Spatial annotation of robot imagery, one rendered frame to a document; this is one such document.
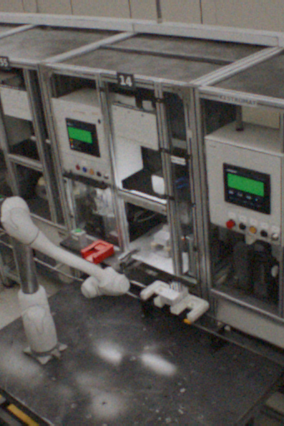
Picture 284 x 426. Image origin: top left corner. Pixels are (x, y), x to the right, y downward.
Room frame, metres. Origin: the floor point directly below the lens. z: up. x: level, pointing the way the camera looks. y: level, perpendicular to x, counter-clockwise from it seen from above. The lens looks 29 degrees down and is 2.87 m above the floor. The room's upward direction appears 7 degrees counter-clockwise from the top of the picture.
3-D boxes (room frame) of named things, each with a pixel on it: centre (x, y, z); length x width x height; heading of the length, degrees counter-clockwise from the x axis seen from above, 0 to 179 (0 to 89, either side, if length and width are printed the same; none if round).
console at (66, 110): (3.30, 0.21, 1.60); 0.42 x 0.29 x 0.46; 44
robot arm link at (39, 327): (2.55, 0.62, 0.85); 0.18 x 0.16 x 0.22; 14
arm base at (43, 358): (2.52, 0.60, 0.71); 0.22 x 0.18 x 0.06; 44
